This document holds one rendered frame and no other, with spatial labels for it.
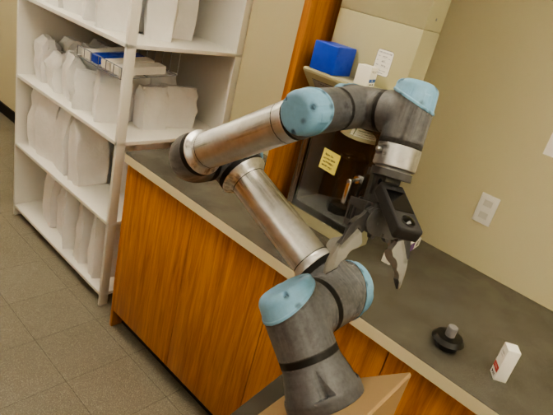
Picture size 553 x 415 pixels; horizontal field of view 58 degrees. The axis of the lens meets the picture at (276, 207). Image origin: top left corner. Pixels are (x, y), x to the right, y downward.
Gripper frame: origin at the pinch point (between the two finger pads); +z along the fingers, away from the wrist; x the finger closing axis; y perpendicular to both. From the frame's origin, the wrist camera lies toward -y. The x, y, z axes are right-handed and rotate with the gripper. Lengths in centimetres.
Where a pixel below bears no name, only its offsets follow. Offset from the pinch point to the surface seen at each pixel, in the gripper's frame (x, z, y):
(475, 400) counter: -52, 27, 18
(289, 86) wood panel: -10, -42, 96
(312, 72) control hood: -12, -46, 84
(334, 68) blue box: -16, -49, 78
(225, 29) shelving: -2, -73, 197
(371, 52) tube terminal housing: -27, -57, 77
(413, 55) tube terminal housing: -34, -58, 64
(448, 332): -53, 16, 34
